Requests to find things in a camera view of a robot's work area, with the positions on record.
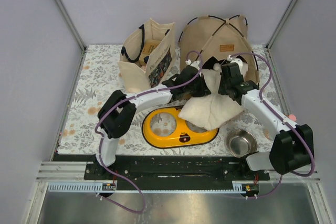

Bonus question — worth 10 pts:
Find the white fluffy cushion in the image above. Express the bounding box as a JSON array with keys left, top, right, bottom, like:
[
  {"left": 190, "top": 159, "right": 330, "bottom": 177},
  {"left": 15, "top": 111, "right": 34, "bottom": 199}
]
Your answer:
[{"left": 179, "top": 67, "right": 244, "bottom": 131}]

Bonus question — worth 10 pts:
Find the beige pet tent fabric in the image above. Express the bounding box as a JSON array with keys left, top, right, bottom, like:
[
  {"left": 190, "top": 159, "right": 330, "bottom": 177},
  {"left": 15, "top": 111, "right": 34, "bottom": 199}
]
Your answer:
[{"left": 178, "top": 15, "right": 260, "bottom": 84}]

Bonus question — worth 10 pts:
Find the black tent pole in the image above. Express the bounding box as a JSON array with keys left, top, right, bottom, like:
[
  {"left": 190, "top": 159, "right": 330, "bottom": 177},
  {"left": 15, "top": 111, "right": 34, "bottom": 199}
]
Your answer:
[
  {"left": 178, "top": 15, "right": 229, "bottom": 56},
  {"left": 223, "top": 15, "right": 260, "bottom": 84}
]

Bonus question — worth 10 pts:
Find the stainless steel pet bowl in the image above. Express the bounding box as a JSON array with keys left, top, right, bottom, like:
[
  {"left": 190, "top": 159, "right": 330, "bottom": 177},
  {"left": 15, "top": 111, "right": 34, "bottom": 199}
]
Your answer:
[{"left": 226, "top": 129, "right": 257, "bottom": 158}]

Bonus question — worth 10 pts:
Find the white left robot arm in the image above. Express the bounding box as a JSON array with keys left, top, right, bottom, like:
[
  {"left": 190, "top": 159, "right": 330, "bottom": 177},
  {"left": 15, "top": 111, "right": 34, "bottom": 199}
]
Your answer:
[{"left": 94, "top": 66, "right": 211, "bottom": 179}]

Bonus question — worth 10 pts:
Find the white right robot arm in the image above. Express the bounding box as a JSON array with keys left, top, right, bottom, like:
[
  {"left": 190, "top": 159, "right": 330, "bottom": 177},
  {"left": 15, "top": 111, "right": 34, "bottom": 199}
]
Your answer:
[{"left": 218, "top": 63, "right": 315, "bottom": 180}]

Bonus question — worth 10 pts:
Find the white pompom toy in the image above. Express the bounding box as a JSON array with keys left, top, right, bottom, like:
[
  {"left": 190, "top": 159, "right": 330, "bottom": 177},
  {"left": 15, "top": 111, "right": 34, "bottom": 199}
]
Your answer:
[{"left": 213, "top": 63, "right": 221, "bottom": 71}]

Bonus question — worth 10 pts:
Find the yellow double bowl stand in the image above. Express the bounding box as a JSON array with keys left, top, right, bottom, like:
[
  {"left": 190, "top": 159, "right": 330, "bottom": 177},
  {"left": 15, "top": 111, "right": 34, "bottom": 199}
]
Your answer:
[{"left": 141, "top": 105, "right": 219, "bottom": 149}]

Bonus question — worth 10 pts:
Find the cream canvas tote bag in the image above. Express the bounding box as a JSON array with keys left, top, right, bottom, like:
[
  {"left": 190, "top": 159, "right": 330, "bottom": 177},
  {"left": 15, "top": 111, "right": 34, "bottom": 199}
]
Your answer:
[{"left": 118, "top": 19, "right": 176, "bottom": 93}]

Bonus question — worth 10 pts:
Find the brown cardboard box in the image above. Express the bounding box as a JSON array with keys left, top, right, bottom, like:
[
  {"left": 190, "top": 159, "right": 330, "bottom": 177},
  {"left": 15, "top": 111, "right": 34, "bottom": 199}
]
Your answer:
[{"left": 139, "top": 40, "right": 161, "bottom": 66}]

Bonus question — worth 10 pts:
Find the pink capped bottle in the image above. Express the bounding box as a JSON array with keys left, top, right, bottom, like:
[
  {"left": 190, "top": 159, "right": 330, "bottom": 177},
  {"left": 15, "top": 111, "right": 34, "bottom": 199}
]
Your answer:
[{"left": 288, "top": 114, "right": 297, "bottom": 121}]

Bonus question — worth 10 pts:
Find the floral table mat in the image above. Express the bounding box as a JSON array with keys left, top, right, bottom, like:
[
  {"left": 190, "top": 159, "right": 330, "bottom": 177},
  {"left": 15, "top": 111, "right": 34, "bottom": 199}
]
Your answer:
[{"left": 57, "top": 45, "right": 272, "bottom": 156}]

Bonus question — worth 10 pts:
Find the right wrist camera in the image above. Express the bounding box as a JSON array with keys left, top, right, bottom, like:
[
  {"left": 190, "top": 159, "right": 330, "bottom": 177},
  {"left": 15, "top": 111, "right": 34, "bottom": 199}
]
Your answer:
[{"left": 226, "top": 55, "right": 244, "bottom": 68}]

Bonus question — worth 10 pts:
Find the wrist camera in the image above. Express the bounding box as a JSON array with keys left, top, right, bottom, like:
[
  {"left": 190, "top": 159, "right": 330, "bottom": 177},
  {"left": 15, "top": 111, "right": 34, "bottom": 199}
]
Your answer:
[
  {"left": 226, "top": 55, "right": 244, "bottom": 68},
  {"left": 185, "top": 59, "right": 201, "bottom": 71}
]

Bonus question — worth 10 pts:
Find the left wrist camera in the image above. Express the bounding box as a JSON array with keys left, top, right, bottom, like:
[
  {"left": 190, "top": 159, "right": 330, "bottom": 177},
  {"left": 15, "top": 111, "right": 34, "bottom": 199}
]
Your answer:
[{"left": 185, "top": 59, "right": 201, "bottom": 71}]

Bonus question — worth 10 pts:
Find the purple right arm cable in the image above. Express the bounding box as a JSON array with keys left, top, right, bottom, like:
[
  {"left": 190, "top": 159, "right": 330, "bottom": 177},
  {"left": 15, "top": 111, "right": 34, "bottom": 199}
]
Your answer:
[{"left": 227, "top": 52, "right": 316, "bottom": 200}]

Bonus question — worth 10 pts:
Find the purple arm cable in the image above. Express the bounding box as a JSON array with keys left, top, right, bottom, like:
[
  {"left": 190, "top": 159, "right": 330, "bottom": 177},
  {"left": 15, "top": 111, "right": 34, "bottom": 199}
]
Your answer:
[
  {"left": 227, "top": 52, "right": 316, "bottom": 200},
  {"left": 94, "top": 50, "right": 204, "bottom": 214}
]

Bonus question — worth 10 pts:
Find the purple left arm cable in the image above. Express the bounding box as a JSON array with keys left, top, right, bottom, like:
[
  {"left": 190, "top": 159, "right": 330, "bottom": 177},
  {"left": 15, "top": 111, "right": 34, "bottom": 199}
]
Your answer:
[{"left": 94, "top": 50, "right": 204, "bottom": 214}]

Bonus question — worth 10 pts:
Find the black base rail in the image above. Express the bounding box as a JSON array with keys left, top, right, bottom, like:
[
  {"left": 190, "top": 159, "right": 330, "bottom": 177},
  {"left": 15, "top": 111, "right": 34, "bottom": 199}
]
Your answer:
[{"left": 83, "top": 154, "right": 271, "bottom": 190}]

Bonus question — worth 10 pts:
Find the white slotted cable duct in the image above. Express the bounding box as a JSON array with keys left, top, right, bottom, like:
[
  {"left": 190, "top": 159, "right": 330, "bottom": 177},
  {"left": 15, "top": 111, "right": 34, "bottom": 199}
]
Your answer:
[{"left": 48, "top": 178, "right": 259, "bottom": 194}]

